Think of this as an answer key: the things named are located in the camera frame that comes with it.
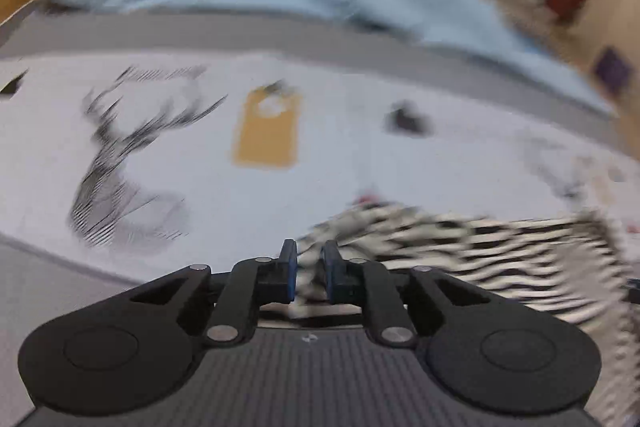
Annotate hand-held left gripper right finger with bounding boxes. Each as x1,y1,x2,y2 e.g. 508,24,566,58
321,239,497,349

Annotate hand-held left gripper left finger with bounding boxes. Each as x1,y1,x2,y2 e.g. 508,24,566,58
129,239,299,349

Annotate black white striped hoodie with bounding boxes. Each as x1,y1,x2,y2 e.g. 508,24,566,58
294,201,640,427

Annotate grey deer print bed sheet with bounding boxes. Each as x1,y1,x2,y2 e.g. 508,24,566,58
0,7,640,427

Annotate purple box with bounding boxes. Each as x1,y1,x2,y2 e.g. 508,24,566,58
592,47,632,96

